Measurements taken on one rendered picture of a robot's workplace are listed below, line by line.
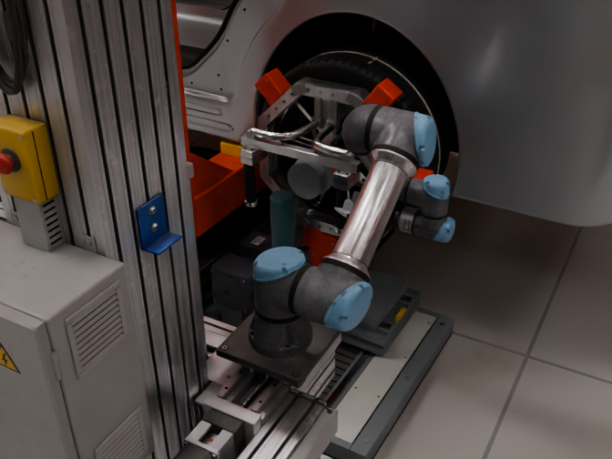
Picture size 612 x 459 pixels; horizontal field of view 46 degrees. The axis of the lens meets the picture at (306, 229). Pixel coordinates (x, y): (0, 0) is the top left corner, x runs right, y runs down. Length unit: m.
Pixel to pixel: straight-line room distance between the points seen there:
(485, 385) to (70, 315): 1.95
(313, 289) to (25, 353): 0.60
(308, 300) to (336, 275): 0.08
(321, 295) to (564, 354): 1.73
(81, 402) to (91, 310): 0.17
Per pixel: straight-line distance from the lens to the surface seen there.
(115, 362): 1.35
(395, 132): 1.64
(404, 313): 2.87
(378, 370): 2.74
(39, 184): 1.27
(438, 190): 2.00
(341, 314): 1.50
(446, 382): 2.84
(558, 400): 2.88
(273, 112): 2.47
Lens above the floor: 1.92
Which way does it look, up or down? 31 degrees down
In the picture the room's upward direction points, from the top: straight up
